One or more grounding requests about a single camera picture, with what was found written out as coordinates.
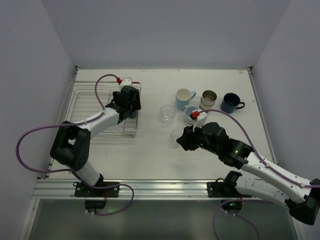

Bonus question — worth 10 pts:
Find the aluminium front rail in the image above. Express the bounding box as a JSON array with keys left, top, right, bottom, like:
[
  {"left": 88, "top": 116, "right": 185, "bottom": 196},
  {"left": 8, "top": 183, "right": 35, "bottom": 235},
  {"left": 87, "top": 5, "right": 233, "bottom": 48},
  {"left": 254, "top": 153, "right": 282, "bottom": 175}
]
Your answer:
[{"left": 31, "top": 179, "right": 293, "bottom": 201}]

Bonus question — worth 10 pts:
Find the white upside-down cup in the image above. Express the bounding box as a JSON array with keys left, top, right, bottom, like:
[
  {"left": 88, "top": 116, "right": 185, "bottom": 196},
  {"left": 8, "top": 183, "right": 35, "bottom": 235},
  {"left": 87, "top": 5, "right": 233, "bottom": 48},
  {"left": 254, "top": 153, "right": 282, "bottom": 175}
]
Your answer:
[{"left": 184, "top": 105, "right": 199, "bottom": 126}]

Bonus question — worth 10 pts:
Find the light blue mug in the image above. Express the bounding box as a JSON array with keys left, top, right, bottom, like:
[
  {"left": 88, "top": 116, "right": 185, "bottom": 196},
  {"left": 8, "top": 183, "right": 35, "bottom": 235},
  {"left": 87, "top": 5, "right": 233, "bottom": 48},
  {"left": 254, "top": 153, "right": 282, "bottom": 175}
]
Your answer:
[{"left": 175, "top": 88, "right": 197, "bottom": 111}]

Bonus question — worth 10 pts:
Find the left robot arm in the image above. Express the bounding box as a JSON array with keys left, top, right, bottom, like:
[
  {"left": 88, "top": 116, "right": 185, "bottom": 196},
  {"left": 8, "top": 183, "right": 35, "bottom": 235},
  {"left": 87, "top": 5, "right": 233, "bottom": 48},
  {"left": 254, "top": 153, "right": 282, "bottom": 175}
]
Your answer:
[{"left": 50, "top": 85, "right": 141, "bottom": 189}]

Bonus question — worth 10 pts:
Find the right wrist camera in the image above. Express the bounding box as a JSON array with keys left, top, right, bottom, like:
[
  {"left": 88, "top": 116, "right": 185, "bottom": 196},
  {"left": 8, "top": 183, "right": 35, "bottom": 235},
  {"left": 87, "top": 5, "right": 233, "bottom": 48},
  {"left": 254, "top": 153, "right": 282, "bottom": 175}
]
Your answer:
[{"left": 190, "top": 110, "right": 208, "bottom": 132}]

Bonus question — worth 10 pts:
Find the clear glass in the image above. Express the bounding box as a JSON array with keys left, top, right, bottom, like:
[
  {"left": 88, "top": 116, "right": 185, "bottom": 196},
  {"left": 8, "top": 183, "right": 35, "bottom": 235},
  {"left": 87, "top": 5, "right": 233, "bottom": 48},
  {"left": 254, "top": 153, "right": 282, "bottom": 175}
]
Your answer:
[
  {"left": 170, "top": 129, "right": 183, "bottom": 148},
  {"left": 159, "top": 104, "right": 176, "bottom": 125}
]

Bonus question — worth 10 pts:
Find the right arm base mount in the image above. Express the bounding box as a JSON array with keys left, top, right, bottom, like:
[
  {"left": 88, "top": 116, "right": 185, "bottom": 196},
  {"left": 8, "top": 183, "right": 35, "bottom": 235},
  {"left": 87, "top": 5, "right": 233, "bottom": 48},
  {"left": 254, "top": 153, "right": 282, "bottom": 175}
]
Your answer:
[{"left": 206, "top": 177, "right": 251, "bottom": 215}]

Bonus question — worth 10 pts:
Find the small blue cup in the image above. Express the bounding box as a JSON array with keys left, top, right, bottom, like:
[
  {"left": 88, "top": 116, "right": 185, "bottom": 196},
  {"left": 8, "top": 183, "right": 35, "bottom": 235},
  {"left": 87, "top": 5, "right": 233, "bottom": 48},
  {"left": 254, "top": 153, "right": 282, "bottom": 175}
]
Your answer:
[{"left": 129, "top": 110, "right": 138, "bottom": 119}]

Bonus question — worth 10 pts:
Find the dark blue mug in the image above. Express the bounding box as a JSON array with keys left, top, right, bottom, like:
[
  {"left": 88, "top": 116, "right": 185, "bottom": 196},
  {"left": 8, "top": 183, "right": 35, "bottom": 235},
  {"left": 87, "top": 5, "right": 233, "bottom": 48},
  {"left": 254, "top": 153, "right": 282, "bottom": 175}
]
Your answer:
[{"left": 220, "top": 92, "right": 246, "bottom": 114}]

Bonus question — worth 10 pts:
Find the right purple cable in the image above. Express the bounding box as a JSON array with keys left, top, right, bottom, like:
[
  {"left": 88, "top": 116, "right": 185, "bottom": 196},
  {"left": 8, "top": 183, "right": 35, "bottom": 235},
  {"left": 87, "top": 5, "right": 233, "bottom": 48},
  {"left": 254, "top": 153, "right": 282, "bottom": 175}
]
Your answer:
[{"left": 191, "top": 108, "right": 320, "bottom": 240}]

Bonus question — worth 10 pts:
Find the purple cable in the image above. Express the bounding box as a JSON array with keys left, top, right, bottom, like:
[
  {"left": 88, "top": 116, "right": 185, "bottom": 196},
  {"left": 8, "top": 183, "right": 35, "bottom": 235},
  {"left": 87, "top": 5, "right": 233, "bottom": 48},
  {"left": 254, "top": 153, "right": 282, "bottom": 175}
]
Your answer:
[
  {"left": 15, "top": 73, "right": 122, "bottom": 173},
  {"left": 191, "top": 108, "right": 320, "bottom": 240}
]

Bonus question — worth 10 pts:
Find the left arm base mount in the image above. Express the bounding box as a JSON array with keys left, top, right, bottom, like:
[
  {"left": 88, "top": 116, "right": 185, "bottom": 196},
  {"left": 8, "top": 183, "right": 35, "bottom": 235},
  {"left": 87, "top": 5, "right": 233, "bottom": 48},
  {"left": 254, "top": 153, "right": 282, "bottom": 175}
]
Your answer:
[{"left": 72, "top": 181, "right": 119, "bottom": 213}]

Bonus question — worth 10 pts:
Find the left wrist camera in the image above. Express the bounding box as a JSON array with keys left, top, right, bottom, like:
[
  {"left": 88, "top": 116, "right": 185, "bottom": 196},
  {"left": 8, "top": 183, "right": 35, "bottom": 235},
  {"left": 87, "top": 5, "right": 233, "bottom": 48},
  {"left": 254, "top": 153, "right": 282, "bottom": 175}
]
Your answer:
[{"left": 116, "top": 77, "right": 133, "bottom": 91}]

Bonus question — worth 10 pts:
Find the beige cup with brown band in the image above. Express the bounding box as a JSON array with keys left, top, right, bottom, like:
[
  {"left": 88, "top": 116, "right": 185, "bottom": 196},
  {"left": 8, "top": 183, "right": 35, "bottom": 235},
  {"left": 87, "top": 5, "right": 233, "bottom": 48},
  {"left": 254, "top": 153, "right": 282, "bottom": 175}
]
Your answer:
[{"left": 199, "top": 90, "right": 217, "bottom": 110}]

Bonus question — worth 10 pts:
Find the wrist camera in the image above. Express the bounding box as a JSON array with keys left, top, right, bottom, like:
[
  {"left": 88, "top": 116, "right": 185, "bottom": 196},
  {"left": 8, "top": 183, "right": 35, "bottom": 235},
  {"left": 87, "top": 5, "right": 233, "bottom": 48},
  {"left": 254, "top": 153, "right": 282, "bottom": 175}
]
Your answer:
[
  {"left": 190, "top": 110, "right": 208, "bottom": 132},
  {"left": 116, "top": 77, "right": 133, "bottom": 91}
]

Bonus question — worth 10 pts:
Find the metal wire dish rack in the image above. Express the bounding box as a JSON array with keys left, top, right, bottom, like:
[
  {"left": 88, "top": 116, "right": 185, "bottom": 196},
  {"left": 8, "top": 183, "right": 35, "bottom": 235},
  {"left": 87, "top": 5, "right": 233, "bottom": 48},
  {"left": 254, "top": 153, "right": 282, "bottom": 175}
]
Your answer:
[{"left": 64, "top": 80, "right": 138, "bottom": 141}]

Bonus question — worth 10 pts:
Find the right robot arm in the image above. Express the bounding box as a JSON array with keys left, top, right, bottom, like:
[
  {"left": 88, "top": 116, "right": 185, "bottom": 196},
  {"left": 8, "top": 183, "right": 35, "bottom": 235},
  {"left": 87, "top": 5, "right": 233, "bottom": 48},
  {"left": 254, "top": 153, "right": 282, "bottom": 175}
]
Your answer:
[{"left": 176, "top": 122, "right": 320, "bottom": 225}]

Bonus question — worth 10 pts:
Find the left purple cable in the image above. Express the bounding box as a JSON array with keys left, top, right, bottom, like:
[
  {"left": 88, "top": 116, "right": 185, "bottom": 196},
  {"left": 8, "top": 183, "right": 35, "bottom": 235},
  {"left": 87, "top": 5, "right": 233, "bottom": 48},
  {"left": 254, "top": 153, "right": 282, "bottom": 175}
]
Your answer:
[{"left": 15, "top": 73, "right": 122, "bottom": 173}]

